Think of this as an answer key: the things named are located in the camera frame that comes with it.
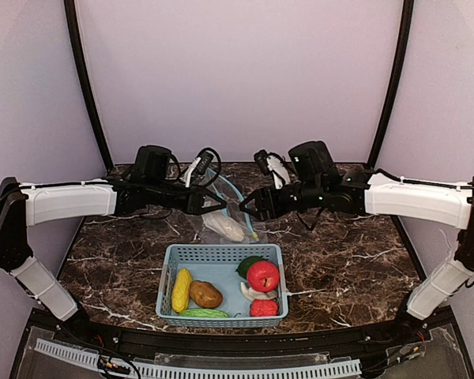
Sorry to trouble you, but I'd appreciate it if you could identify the white bitter gourd toy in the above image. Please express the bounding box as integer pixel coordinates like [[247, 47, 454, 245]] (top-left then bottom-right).
[[202, 212, 245, 242]]

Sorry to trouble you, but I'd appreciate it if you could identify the clear zip top bag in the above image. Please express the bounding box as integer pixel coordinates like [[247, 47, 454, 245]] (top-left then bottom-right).
[[209, 175, 256, 231]]

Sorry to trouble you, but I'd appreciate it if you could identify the clear zip bag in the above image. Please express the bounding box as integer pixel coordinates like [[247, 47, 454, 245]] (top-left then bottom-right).
[[209, 175, 256, 231], [193, 223, 268, 245]]

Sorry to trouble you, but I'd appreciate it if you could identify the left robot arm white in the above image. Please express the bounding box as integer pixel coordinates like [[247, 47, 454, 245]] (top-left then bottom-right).
[[0, 145, 227, 323]]

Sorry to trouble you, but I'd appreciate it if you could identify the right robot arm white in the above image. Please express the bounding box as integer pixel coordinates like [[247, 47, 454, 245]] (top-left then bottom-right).
[[239, 141, 474, 322]]

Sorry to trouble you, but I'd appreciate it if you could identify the light blue plastic basket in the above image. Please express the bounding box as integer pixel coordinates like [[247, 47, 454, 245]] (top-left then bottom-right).
[[156, 244, 288, 328]]

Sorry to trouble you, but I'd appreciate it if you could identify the green round fruit toy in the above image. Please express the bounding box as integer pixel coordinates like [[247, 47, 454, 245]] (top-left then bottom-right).
[[235, 256, 265, 279]]

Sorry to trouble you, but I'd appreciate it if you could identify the red apple toy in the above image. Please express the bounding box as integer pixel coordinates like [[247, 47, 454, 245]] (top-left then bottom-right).
[[246, 261, 280, 293]]

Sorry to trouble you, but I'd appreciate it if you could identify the yellow corn toy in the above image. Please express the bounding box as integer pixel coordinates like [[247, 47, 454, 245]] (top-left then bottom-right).
[[171, 268, 193, 313]]

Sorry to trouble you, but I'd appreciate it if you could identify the brown potato toy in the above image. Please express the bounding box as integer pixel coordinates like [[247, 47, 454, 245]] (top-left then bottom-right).
[[189, 280, 224, 309]]

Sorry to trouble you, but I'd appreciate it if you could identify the white mushroom toy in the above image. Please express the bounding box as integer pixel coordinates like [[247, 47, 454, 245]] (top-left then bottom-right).
[[240, 282, 278, 302]]

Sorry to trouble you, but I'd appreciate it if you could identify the red raspberry toy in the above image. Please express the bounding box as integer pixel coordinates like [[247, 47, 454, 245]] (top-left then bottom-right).
[[249, 299, 279, 317]]

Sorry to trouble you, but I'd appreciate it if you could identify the green cucumber toy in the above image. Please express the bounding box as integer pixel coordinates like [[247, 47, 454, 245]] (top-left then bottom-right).
[[179, 308, 228, 318]]

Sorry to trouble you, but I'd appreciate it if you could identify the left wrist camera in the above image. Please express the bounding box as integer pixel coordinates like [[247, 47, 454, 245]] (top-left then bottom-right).
[[182, 151, 214, 188]]

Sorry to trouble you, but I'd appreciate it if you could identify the black aluminium frame rail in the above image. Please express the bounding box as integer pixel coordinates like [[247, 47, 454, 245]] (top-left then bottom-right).
[[51, 321, 419, 358]]

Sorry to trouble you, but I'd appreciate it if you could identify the grey slotted cable duct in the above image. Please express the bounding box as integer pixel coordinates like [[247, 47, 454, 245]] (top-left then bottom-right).
[[34, 338, 362, 378]]

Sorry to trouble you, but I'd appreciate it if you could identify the left black frame post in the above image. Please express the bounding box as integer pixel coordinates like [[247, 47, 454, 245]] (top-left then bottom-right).
[[63, 0, 114, 172]]

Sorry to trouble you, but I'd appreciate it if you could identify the black frame post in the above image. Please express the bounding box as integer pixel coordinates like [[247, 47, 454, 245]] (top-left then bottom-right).
[[63, 0, 114, 172], [367, 0, 415, 168]]

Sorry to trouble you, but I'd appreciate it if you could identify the right black frame post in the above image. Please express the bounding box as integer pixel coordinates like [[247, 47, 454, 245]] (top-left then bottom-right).
[[367, 0, 415, 168]]

